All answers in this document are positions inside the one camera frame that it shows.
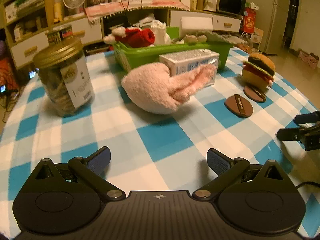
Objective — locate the red plush toy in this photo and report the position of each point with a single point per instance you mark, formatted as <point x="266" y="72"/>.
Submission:
<point x="137" y="36"/>

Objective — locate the wooden shelf unit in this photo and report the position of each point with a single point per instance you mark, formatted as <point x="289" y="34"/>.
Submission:
<point x="25" y="45"/>

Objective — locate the bag of oranges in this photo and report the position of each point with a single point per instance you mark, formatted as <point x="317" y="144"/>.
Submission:
<point x="243" y="43"/>

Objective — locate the grey refrigerator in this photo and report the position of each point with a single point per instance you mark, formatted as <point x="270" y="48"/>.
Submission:
<point x="275" y="17"/>

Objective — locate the black microwave oven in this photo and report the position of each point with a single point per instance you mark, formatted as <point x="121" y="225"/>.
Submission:
<point x="231" y="2"/>

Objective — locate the white cloth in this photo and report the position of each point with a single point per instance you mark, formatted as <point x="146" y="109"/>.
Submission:
<point x="158" y="32"/>

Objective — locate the pink cloth runner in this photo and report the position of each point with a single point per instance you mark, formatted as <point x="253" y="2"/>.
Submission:
<point x="160" y="5"/>

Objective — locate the pile of papers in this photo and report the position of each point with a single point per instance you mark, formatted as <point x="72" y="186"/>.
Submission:
<point x="147" y="20"/>

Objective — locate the pink plush toy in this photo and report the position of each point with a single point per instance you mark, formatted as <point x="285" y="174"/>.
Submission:
<point x="147" y="87"/>

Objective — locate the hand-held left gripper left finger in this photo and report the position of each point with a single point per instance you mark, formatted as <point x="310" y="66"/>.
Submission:
<point x="100" y="158"/>

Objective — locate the burger plush toy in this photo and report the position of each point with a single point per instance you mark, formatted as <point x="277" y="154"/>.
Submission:
<point x="260" y="62"/>

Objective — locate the long wooden low cabinet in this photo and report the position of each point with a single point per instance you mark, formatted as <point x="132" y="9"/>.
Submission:
<point x="90" y="30"/>

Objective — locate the clear jar with gold lid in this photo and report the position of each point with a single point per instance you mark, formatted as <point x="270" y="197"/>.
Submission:
<point x="62" y="85"/>

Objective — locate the green plastic bin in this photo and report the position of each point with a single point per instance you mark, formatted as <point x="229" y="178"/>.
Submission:
<point x="150" y="52"/>

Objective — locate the red gift box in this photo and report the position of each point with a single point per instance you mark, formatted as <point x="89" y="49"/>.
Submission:
<point x="248" y="20"/>

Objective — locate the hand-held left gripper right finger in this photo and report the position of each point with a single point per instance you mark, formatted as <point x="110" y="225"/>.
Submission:
<point x="216" y="160"/>

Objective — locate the white milk carton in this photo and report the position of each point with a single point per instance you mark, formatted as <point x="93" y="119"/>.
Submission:
<point x="185" y="60"/>

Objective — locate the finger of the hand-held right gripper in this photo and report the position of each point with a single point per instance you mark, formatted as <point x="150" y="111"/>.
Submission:
<point x="290" y="134"/>
<point x="307" y="118"/>

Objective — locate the grey cloth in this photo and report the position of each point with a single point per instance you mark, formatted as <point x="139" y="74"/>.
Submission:
<point x="220" y="37"/>

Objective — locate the blue white checked tablecloth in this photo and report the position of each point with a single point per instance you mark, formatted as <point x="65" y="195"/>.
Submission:
<point x="162" y="135"/>

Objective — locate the cardboard box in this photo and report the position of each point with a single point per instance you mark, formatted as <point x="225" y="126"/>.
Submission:
<point x="314" y="60"/>
<point x="303" y="55"/>
<point x="257" y="38"/>

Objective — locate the brown round plush disc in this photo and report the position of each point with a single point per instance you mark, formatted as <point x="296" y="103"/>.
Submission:
<point x="238" y="105"/>
<point x="255" y="94"/>

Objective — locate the orange printed bag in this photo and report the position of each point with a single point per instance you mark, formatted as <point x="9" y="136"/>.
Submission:
<point x="5" y="71"/>

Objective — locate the rabbit doll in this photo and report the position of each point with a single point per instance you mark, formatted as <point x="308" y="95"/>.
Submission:
<point x="192" y="39"/>

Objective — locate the dark tin can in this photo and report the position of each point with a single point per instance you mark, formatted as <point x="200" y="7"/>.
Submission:
<point x="60" y="35"/>

